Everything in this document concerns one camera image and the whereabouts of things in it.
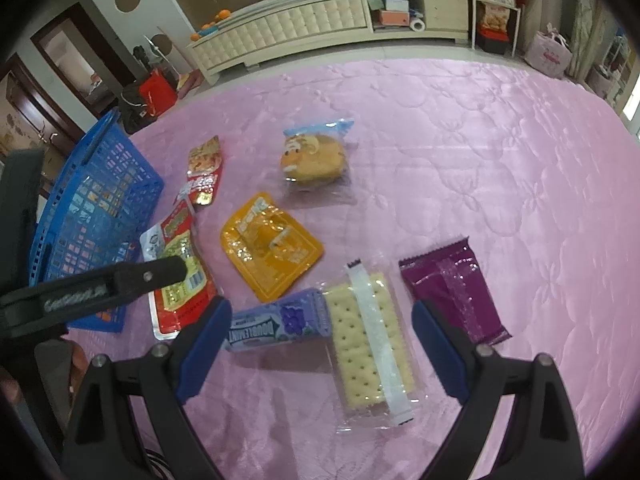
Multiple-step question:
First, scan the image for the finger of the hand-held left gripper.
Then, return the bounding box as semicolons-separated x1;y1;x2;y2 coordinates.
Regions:
0;149;46;293
111;255;189;303

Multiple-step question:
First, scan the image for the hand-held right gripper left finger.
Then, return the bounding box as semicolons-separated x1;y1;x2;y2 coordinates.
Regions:
60;296;233;480

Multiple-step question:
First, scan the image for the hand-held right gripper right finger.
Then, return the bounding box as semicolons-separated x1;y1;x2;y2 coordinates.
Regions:
411;299;586;480

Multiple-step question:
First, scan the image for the red and green snack packet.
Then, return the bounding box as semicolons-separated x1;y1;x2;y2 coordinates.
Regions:
140;199;219;342

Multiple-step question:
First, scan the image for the purple snack packet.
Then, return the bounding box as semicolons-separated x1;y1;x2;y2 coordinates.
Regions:
398;237;512;346

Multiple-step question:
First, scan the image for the clear cracker packet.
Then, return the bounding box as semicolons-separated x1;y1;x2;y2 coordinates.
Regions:
321;258;427;429

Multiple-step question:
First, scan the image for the blue plastic basket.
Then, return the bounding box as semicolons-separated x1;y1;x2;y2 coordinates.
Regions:
27;108;166;334

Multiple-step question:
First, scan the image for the blue chewing gum pack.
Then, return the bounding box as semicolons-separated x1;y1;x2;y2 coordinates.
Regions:
223;287;332;354

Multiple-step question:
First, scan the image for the red printed clear snack packet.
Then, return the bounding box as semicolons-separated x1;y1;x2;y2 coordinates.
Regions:
186;135;225;207

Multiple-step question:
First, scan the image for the orange snack packet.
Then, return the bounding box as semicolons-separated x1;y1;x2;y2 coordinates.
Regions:
220;192;325;304

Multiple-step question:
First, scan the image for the round cake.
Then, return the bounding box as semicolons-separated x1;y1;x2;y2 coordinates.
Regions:
279;117;357;207

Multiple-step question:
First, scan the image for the person's left hand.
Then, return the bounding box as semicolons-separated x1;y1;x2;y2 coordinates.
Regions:
65;340;97;393

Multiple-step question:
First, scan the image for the brown wooden door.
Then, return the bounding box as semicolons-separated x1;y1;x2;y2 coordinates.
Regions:
0;55;87;162

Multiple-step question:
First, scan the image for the black bag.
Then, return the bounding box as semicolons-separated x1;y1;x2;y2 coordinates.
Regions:
120;82;152;134

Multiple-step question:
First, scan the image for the pink quilted mat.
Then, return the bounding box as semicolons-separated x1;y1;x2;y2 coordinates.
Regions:
65;57;640;480

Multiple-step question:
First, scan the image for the red bag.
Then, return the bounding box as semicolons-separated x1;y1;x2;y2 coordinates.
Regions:
138;69;177;119

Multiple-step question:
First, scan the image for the broom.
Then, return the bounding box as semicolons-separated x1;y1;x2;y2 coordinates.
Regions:
156;25;202;99

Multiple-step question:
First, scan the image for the cream TV cabinet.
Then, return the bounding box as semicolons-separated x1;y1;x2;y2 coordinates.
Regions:
187;0;472;87

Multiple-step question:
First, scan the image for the pink bag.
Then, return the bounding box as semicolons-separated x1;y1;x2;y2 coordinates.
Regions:
523;29;573;80

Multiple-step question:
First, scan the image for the orange box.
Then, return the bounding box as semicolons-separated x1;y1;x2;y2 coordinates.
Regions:
372;9;411;29

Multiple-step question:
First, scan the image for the white metal shelf rack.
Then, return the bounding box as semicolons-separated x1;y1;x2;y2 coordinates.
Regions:
467;0;532;57

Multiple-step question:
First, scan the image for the patterned curtain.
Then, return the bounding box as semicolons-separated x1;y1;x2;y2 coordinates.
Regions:
570;0;617;87

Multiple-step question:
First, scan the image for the brown door frame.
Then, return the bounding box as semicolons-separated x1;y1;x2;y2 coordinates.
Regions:
30;2;122;107

